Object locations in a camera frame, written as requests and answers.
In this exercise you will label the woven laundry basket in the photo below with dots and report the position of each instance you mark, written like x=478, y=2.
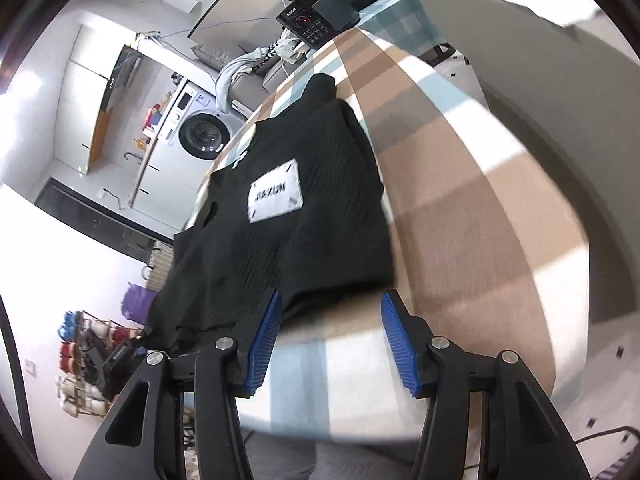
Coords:
x=156, y=271

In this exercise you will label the grey sofa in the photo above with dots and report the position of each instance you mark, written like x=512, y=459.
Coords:
x=243, y=80

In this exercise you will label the black textured sweater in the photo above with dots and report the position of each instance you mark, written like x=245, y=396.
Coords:
x=301, y=212

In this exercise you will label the black electric pressure cooker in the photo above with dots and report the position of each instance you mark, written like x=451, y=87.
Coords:
x=317, y=22

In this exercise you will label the small checkered side table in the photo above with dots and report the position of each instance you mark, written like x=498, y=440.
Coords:
x=403, y=23

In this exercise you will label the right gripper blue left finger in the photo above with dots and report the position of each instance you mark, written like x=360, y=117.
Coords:
x=255, y=337

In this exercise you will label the white kitchen cabinet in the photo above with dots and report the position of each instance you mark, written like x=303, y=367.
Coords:
x=169, y=182

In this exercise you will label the purple bag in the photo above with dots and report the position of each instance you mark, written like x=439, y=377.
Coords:
x=136, y=303

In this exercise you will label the checkered tablecloth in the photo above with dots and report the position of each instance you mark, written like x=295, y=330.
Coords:
x=487, y=249

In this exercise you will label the wooden shelf rack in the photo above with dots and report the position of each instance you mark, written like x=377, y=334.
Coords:
x=76, y=396

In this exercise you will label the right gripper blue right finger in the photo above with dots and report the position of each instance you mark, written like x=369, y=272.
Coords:
x=409, y=338

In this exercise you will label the white washing machine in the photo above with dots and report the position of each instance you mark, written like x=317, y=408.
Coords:
x=193, y=132

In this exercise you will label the white blanket on sofa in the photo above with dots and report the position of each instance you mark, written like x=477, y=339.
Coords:
x=243, y=64

